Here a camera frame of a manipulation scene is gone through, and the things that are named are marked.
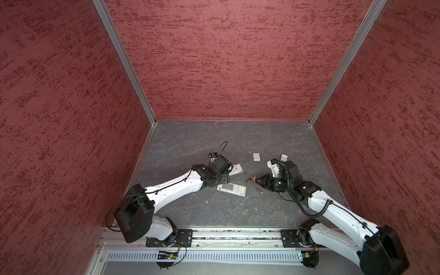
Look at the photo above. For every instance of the orange black screwdriver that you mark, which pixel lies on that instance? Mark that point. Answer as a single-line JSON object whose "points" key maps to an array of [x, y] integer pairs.
{"points": [[252, 179]]}

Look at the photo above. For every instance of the white remote with screen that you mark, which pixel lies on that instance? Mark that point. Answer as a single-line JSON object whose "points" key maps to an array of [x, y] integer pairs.
{"points": [[232, 188]]}

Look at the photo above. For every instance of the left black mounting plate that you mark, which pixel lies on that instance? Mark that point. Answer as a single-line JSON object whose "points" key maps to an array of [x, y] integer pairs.
{"points": [[178, 238]]}

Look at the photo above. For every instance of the black mounting plate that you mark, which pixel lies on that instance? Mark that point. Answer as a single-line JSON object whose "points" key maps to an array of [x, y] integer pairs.
{"points": [[178, 238], [293, 238]]}

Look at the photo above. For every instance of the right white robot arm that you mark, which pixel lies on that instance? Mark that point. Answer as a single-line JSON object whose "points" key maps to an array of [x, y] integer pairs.
{"points": [[377, 250]]}

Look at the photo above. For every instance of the white remote with batteries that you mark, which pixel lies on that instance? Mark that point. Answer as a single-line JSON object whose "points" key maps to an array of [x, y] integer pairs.
{"points": [[237, 169]]}

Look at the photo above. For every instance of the aluminium corner post right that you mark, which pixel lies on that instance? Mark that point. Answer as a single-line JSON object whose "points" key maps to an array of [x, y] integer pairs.
{"points": [[367, 23]]}

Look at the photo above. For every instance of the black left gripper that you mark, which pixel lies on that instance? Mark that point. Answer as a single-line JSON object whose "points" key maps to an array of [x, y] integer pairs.
{"points": [[225, 178]]}

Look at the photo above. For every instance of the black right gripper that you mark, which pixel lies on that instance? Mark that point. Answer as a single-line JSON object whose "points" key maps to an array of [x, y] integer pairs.
{"points": [[267, 178]]}

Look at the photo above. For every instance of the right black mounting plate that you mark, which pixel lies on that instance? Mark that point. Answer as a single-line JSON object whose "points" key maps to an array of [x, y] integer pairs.
{"points": [[293, 238]]}

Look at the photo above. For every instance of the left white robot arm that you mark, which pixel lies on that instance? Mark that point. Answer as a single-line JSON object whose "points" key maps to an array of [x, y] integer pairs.
{"points": [[135, 213]]}

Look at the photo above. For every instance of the aluminium corner post left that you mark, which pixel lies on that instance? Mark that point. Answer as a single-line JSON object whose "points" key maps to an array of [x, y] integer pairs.
{"points": [[112, 32]]}

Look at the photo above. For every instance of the aluminium corner post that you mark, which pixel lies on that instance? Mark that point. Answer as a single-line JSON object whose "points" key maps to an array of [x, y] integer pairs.
{"points": [[367, 23], [112, 32]]}

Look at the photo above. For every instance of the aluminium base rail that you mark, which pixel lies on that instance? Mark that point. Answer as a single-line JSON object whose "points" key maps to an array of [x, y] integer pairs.
{"points": [[212, 238]]}

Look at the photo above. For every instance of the white battery cover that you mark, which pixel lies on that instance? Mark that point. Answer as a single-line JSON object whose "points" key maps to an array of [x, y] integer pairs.
{"points": [[256, 157], [284, 158]]}

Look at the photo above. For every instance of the perforated cable duct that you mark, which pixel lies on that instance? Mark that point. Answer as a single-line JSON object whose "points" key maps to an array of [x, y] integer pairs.
{"points": [[277, 257]]}

